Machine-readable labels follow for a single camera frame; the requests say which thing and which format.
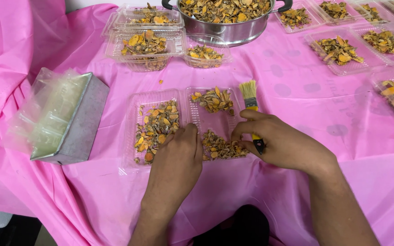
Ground yellow handled paint brush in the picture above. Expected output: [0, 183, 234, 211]
[239, 80, 266, 155]

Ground small dried turmeric slice pile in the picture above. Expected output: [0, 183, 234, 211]
[202, 129, 251, 161]
[190, 86, 235, 116]

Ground dried turmeric slices in pot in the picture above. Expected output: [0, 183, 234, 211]
[178, 0, 272, 24]

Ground spread dried turmeric slice pile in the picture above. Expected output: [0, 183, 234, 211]
[134, 100, 181, 165]

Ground small clear plastic container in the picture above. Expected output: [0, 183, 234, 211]
[183, 33, 233, 69]

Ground person's left hand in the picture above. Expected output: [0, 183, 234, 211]
[142, 123, 204, 214]

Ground steel pot with black handles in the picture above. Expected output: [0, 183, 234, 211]
[161, 0, 293, 48]

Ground open clear plastic clamshell tray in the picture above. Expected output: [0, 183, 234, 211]
[119, 87, 253, 172]

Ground person's right hand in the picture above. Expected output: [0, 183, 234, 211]
[231, 109, 338, 177]

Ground pink plastic tablecloth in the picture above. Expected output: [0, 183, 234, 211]
[0, 0, 394, 246]

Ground person's dark clothing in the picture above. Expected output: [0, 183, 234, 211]
[192, 204, 271, 246]

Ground grey metal rectangular box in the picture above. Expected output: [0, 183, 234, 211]
[30, 72, 110, 165]

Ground stack of clear plastic bags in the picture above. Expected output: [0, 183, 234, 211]
[3, 67, 89, 158]

